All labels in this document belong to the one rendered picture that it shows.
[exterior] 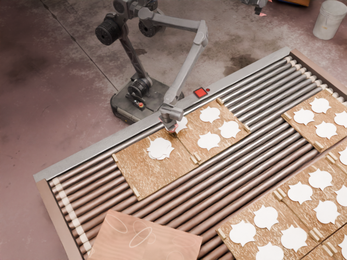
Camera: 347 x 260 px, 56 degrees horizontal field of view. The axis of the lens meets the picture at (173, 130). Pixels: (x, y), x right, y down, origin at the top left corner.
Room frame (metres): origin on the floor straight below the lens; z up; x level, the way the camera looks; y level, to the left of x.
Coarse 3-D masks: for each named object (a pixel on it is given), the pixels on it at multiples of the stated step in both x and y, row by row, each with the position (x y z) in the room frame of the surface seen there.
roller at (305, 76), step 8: (296, 80) 1.63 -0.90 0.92; (280, 88) 1.56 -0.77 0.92; (288, 88) 1.57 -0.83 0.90; (264, 96) 1.49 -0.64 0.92; (272, 96) 1.49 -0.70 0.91; (256, 104) 1.42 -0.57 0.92; (240, 112) 1.35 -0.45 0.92; (120, 176) 0.89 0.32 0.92; (112, 184) 0.85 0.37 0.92; (96, 192) 0.80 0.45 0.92; (104, 192) 0.80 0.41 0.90; (80, 200) 0.75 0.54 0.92; (88, 200) 0.75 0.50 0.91; (64, 208) 0.70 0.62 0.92; (72, 208) 0.70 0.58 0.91
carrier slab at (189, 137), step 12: (204, 108) 1.38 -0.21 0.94; (192, 120) 1.28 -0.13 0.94; (216, 120) 1.28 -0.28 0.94; (228, 120) 1.28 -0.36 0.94; (180, 132) 1.19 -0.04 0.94; (192, 132) 1.19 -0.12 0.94; (204, 132) 1.19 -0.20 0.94; (216, 132) 1.18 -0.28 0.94; (240, 132) 1.18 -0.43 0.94; (192, 144) 1.09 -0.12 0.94; (228, 144) 1.09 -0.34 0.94; (204, 156) 1.01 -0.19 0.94
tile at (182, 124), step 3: (183, 117) 1.22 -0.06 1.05; (183, 120) 1.20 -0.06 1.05; (186, 120) 1.20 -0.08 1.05; (180, 123) 1.17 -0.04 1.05; (183, 123) 1.17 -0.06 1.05; (186, 123) 1.17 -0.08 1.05; (180, 126) 1.15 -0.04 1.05; (183, 126) 1.15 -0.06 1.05; (177, 129) 1.13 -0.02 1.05; (180, 129) 1.13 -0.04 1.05; (177, 132) 1.11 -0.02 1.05
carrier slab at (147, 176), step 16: (144, 144) 1.10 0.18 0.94; (176, 144) 1.10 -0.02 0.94; (128, 160) 0.99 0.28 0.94; (144, 160) 0.99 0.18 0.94; (160, 160) 0.99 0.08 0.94; (176, 160) 0.98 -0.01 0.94; (128, 176) 0.88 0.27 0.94; (144, 176) 0.88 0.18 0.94; (160, 176) 0.88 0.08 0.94; (176, 176) 0.88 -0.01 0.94; (144, 192) 0.78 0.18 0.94
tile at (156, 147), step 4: (156, 140) 1.12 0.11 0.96; (160, 140) 1.12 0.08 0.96; (164, 140) 1.11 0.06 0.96; (152, 144) 1.09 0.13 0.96; (156, 144) 1.09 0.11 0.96; (160, 144) 1.08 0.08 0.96; (164, 144) 1.08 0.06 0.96; (168, 144) 1.08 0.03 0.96; (152, 148) 1.06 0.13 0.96; (156, 148) 1.06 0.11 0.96; (160, 148) 1.06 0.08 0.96; (164, 148) 1.06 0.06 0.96; (152, 152) 1.03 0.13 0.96; (156, 152) 1.03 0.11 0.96; (160, 152) 1.03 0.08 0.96; (164, 152) 1.03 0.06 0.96; (152, 156) 1.00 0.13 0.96; (156, 156) 1.00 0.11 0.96; (160, 156) 1.00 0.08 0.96
